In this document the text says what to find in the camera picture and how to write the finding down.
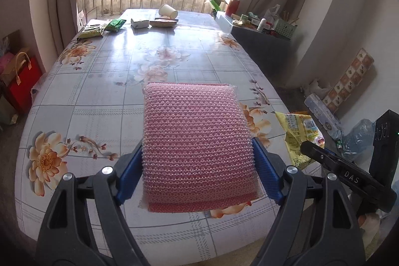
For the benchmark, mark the person's right hand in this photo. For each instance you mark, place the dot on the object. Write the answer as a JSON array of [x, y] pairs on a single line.
[[369, 227]]

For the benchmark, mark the small green packet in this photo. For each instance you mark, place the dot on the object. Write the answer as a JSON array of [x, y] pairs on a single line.
[[115, 25]]

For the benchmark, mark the small green-white box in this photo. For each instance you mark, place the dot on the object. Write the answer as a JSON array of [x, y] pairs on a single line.
[[247, 18]]

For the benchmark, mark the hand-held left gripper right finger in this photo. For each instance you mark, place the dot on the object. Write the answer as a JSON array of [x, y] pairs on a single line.
[[268, 175]]

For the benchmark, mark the green trash bin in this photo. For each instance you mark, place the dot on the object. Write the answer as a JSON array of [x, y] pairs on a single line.
[[7, 110]]

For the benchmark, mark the red thermos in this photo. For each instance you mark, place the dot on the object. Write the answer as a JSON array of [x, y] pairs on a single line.
[[232, 7]]

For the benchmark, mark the red gift bag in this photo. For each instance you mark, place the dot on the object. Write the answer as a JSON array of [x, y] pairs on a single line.
[[25, 88]]

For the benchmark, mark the floral tablecloth table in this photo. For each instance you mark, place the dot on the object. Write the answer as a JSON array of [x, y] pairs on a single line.
[[124, 66]]

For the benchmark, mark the white plastic bag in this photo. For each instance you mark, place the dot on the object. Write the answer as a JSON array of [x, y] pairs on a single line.
[[274, 15]]

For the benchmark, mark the small white bottle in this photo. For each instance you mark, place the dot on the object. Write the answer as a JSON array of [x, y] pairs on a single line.
[[262, 26]]

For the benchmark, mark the green plastic basket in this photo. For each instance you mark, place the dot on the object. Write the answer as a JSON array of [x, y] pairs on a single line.
[[285, 29]]

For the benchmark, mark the water jug in plastic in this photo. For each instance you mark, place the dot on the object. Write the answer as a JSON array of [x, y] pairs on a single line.
[[358, 135]]

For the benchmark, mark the white storage box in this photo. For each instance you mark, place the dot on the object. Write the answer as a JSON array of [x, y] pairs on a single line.
[[224, 23]]

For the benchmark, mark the green carton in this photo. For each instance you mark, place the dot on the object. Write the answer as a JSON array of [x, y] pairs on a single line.
[[216, 4]]

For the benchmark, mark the grey cabinet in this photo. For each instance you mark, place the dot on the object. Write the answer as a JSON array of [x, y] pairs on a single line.
[[258, 57]]

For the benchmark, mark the yellow-green snack packet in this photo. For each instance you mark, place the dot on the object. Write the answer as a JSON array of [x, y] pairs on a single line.
[[92, 32]]

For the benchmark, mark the pink bag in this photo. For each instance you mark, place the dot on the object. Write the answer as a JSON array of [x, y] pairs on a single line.
[[6, 62]]

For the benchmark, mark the yellow snack packet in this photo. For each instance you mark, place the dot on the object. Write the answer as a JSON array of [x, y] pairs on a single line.
[[296, 135]]

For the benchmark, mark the small white box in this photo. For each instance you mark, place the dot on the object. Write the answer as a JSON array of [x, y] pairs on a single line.
[[140, 23]]

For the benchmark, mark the tile-pattern roll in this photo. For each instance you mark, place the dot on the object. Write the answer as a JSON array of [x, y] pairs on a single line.
[[349, 82]]

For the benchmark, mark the pink scrub sponge pack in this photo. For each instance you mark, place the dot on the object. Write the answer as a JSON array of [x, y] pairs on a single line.
[[196, 141]]

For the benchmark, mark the brown flat packet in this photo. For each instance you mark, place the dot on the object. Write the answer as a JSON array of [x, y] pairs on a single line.
[[163, 23]]

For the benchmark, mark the white sack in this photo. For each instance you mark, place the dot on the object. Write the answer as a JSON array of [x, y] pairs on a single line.
[[318, 88]]

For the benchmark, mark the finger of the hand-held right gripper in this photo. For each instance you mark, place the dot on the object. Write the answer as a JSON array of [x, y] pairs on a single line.
[[352, 175]]

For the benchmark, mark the green drink can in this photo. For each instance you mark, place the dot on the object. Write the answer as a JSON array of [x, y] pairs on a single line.
[[339, 144]]

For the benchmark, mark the paper cup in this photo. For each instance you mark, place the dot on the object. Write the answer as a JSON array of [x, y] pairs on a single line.
[[168, 10]]

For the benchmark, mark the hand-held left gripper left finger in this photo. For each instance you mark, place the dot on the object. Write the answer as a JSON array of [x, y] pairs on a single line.
[[129, 172]]

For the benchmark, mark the toilet paper pack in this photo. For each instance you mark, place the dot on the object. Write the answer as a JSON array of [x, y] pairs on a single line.
[[324, 116]]

